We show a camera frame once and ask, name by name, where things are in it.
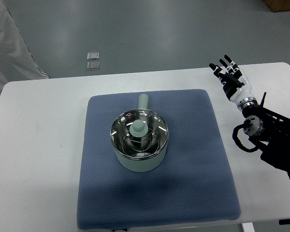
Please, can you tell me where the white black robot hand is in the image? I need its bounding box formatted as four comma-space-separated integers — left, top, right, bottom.
209, 55, 257, 111

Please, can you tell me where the glass lid green knob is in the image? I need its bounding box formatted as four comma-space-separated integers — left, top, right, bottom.
110, 109, 169, 160

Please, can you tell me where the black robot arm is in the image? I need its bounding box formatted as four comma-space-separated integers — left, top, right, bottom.
241, 94, 290, 180

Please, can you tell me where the mint green pot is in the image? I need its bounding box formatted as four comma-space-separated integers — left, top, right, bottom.
115, 94, 167, 173

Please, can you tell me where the brown cardboard box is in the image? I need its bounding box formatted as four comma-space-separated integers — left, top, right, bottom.
264, 0, 290, 13

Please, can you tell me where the blue quilted mat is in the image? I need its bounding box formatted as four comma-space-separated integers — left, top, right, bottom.
77, 89, 241, 230

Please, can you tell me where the lower metal floor plate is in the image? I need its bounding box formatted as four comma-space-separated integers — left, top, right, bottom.
87, 61, 100, 71

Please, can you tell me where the metal floor plate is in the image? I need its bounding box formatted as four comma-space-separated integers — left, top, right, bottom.
87, 52, 100, 60
87, 61, 100, 71

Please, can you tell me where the upper metal floor plate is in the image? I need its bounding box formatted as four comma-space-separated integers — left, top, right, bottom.
87, 52, 100, 60

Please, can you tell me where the person in white coat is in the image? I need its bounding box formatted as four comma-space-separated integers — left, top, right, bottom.
0, 0, 50, 100

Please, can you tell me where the black cable loop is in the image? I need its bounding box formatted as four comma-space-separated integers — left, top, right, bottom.
232, 123, 261, 152

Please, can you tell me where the wire steaming rack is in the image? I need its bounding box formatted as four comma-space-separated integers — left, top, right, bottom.
120, 131, 160, 159

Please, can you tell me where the black table edge bracket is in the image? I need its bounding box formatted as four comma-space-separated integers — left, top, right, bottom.
279, 218, 290, 225

